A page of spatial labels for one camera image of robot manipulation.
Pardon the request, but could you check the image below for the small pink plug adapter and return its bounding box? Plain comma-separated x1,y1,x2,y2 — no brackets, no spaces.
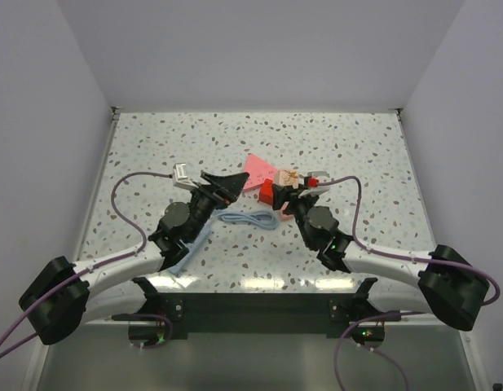
279,204,292,221

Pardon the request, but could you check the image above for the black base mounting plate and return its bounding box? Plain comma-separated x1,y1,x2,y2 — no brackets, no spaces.
133,277,380,340

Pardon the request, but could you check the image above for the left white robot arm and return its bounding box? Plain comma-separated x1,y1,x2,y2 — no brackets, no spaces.
19,164,249,345

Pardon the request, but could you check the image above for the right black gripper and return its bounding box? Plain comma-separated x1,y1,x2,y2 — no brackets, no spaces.
271,182,318,249

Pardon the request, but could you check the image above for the pink triangular power socket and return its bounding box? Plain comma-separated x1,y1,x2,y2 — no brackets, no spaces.
243,154,278,192

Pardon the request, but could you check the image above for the light blue power strip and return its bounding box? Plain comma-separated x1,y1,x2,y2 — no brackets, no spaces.
167,223,213,276

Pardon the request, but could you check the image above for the beige cube socket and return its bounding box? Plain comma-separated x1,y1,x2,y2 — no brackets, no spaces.
273,169,299,189

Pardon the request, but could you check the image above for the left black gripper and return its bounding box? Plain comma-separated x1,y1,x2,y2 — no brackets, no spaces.
188,173,249,243

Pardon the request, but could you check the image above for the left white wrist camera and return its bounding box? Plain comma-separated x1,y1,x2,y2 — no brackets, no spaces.
172,163,196,191

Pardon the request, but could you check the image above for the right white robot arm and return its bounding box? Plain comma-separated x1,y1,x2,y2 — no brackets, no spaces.
272,185,489,331

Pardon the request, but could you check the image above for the red cube socket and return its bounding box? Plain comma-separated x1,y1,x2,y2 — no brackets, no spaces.
258,178,274,206

